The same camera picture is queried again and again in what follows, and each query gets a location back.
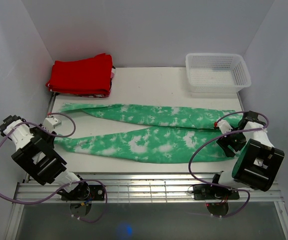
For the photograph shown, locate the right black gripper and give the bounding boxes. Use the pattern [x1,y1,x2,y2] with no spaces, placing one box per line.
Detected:
[216,125,247,158]

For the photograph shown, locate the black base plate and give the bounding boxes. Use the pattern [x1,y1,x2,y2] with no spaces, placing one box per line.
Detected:
[193,183,240,201]
[58,183,105,202]

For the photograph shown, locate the folded red trousers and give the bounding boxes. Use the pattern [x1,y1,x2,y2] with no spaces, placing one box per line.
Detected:
[45,53,115,98]

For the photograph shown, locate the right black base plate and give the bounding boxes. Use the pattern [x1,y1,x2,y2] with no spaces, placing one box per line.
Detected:
[193,183,240,201]

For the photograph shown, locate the white plastic basket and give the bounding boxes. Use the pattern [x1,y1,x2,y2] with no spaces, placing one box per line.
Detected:
[185,53,252,94]

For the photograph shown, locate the green tie-dye trousers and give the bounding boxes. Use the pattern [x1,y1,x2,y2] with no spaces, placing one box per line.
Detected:
[54,103,242,164]

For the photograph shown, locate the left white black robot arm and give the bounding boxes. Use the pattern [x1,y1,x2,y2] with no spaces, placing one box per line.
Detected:
[0,115,90,201]

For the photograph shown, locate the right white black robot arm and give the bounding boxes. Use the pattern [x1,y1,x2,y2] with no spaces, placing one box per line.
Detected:
[209,111,285,199]

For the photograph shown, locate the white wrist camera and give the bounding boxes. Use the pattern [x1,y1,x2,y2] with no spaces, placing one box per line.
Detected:
[214,119,233,134]
[42,116,61,132]

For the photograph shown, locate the aluminium frame rail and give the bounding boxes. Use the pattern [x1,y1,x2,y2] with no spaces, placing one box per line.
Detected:
[3,94,288,240]

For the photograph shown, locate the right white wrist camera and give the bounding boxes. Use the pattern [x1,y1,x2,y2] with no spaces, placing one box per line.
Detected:
[214,119,233,134]

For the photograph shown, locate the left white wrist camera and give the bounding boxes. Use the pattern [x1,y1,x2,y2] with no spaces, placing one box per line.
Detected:
[42,116,61,132]

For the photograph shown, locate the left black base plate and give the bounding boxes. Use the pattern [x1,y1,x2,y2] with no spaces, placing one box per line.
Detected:
[58,183,105,202]

